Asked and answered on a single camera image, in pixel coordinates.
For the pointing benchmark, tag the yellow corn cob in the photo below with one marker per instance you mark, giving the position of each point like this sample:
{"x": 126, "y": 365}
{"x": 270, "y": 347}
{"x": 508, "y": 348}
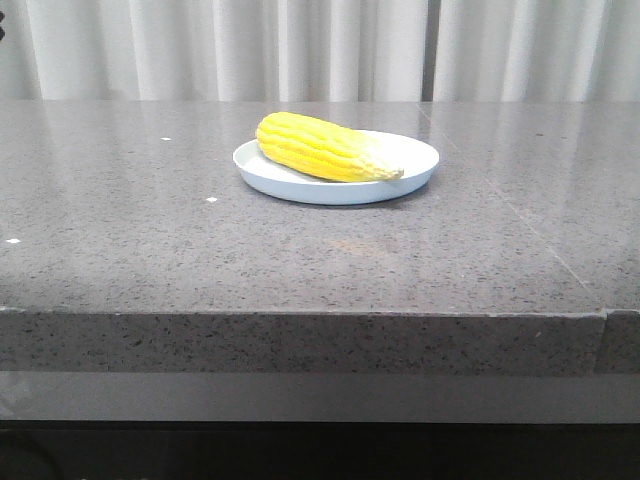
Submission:
{"x": 324, "y": 149}

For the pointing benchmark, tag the light blue round plate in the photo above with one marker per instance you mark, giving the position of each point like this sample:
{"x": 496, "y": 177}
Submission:
{"x": 418, "y": 160}

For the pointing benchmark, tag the white pleated curtain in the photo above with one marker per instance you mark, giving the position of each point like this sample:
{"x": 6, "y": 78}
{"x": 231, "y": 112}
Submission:
{"x": 509, "y": 51}

